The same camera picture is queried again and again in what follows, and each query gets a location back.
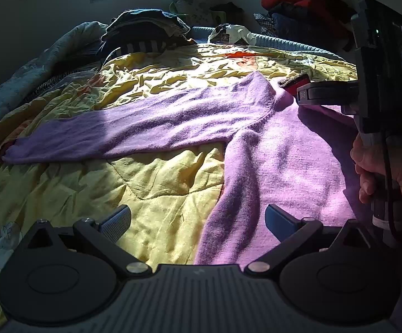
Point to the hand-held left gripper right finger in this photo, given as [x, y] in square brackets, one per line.
[277, 222]

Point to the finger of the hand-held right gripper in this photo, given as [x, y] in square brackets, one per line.
[325, 93]

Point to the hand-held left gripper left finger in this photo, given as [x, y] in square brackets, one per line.
[117, 220]

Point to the purple knit sweater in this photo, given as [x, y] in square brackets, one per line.
[256, 138]

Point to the pile of jackets and clothes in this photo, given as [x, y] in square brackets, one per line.
[305, 8]

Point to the dark clothes by basket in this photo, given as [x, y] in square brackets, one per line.
[227, 10]

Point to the stack of folded dark clothes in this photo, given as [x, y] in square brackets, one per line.
[142, 29]

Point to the yellow printed quilt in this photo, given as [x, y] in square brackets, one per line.
[159, 177]

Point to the blue-grey bed mattress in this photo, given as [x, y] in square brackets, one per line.
[291, 43]

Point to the white and black printed cloth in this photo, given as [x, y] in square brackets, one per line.
[232, 34]

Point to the floral pillow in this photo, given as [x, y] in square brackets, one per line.
[189, 3]

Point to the green plastic basket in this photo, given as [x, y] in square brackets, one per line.
[178, 12]

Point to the light blue floral blanket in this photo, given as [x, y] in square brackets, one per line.
[24, 66]

